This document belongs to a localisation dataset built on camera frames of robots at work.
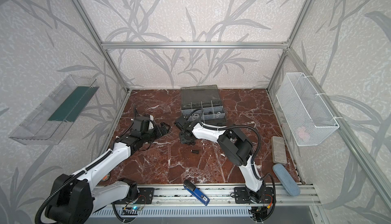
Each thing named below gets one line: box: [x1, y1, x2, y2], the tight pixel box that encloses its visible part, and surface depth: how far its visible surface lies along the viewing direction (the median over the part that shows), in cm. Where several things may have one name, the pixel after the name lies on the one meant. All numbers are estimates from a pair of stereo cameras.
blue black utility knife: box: [183, 179, 211, 207], surface depth 73 cm
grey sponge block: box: [270, 135, 288, 164], surface depth 86 cm
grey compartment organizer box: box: [180, 84, 228, 125], surface depth 118 cm
